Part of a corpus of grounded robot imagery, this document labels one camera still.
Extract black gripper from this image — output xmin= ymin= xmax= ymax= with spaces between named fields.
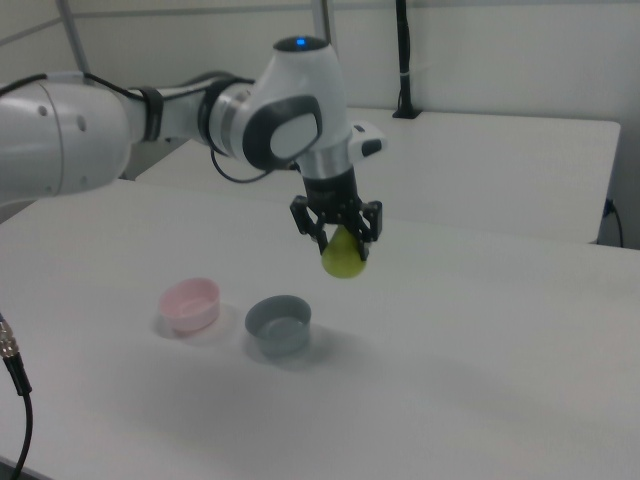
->
xmin=289 ymin=167 xmax=384 ymax=262

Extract black cable strap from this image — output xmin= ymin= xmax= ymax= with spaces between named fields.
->
xmin=136 ymin=86 xmax=165 ymax=142

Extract grey metal partition post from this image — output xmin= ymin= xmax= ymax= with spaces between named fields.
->
xmin=312 ymin=0 xmax=336 ymax=49
xmin=55 ymin=0 xmax=92 ymax=76

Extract black cable with metal connector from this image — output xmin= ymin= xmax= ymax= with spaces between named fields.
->
xmin=0 ymin=309 xmax=35 ymax=480

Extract black camera pole with base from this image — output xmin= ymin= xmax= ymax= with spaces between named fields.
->
xmin=392 ymin=0 xmax=422 ymax=120

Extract pink plastic bowl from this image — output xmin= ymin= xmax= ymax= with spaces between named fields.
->
xmin=158 ymin=277 xmax=222 ymax=337

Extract green yellow pear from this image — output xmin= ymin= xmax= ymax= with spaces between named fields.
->
xmin=319 ymin=225 xmax=367 ymax=281

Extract black wall cable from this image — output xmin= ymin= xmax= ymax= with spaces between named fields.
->
xmin=603 ymin=198 xmax=626 ymax=247

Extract grey plastic bowl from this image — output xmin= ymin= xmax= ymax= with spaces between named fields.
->
xmin=244 ymin=294 xmax=313 ymax=358

